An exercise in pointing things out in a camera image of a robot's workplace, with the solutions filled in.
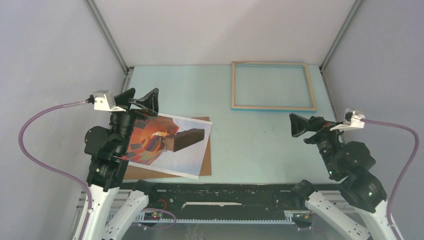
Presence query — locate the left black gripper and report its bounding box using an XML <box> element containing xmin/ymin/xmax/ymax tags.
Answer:
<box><xmin>111</xmin><ymin>87</ymin><xmax>160</xmax><ymax>154</ymax></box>

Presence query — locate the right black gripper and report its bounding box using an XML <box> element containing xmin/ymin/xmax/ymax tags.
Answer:
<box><xmin>287</xmin><ymin>112</ymin><xmax>347</xmax><ymax>177</ymax></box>

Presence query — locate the colourful balloon photo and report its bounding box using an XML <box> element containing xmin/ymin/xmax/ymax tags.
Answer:
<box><xmin>120</xmin><ymin>112</ymin><xmax>213</xmax><ymax>181</ymax></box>

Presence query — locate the dark brown wooden block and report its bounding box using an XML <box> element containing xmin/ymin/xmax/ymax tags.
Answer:
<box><xmin>162</xmin><ymin>128</ymin><xmax>205</xmax><ymax>153</ymax></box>

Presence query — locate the wooden picture frame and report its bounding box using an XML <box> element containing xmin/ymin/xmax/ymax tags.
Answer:
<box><xmin>231</xmin><ymin>61</ymin><xmax>318</xmax><ymax>112</ymax></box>

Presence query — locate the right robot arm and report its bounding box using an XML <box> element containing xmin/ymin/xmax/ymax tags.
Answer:
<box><xmin>289</xmin><ymin>109</ymin><xmax>403</xmax><ymax>240</ymax></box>

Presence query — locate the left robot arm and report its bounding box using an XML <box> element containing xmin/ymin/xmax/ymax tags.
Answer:
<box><xmin>72</xmin><ymin>88</ymin><xmax>159</xmax><ymax>240</ymax></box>

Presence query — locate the brown backing board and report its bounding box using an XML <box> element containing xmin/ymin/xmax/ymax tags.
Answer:
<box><xmin>122</xmin><ymin>116</ymin><xmax>213</xmax><ymax>181</ymax></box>

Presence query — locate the aluminium mounting profile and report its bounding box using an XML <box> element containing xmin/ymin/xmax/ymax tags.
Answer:
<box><xmin>71</xmin><ymin>190</ymin><xmax>375</xmax><ymax>240</ymax></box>

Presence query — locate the left corner aluminium post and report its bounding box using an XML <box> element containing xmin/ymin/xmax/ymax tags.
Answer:
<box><xmin>83</xmin><ymin>0</ymin><xmax>129</xmax><ymax>74</ymax></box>

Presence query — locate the corner aluminium post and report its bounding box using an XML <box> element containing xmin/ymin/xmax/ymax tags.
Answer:
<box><xmin>83</xmin><ymin>0</ymin><xmax>129</xmax><ymax>74</ymax></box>
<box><xmin>319</xmin><ymin>0</ymin><xmax>365</xmax><ymax>74</ymax></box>

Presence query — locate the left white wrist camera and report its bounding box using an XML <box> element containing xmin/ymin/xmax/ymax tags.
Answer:
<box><xmin>85</xmin><ymin>90</ymin><xmax>127</xmax><ymax>112</ymax></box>

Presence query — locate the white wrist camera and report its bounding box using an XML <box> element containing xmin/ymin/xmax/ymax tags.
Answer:
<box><xmin>330</xmin><ymin>108</ymin><xmax>365</xmax><ymax>132</ymax></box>
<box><xmin>85</xmin><ymin>90</ymin><xmax>127</xmax><ymax>112</ymax></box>

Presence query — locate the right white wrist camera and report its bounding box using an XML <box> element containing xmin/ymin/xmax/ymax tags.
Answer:
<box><xmin>330</xmin><ymin>108</ymin><xmax>365</xmax><ymax>132</ymax></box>

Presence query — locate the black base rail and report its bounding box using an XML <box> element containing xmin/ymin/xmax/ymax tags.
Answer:
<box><xmin>147</xmin><ymin>183</ymin><xmax>306</xmax><ymax>222</ymax></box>

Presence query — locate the right corner aluminium post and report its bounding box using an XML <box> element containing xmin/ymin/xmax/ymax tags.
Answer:
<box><xmin>319</xmin><ymin>0</ymin><xmax>365</xmax><ymax>74</ymax></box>

